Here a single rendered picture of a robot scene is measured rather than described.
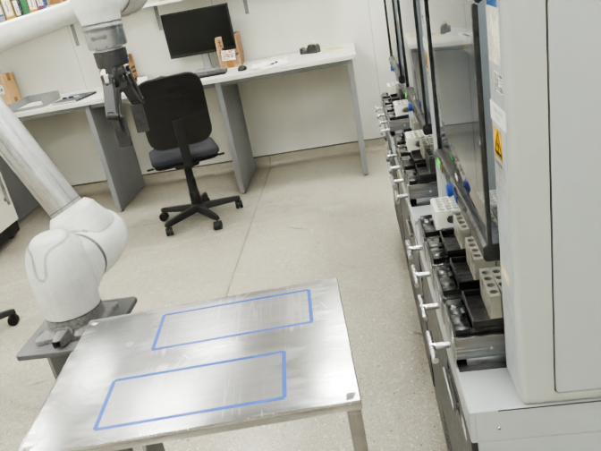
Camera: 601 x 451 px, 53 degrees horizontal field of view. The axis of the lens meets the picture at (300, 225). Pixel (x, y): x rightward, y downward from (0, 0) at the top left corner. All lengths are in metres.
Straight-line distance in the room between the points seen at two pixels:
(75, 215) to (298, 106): 3.51
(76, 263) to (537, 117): 1.20
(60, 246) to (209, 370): 0.63
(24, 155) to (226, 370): 0.94
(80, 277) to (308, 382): 0.80
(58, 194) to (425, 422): 1.40
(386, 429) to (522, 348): 1.20
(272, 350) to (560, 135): 0.66
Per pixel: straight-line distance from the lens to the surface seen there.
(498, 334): 1.22
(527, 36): 0.90
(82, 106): 4.79
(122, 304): 1.85
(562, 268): 1.03
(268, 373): 1.17
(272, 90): 5.13
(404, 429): 2.22
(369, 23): 5.04
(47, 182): 1.86
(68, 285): 1.70
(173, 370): 1.26
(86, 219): 1.84
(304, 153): 5.24
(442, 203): 1.65
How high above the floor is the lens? 1.49
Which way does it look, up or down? 22 degrees down
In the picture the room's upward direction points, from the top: 11 degrees counter-clockwise
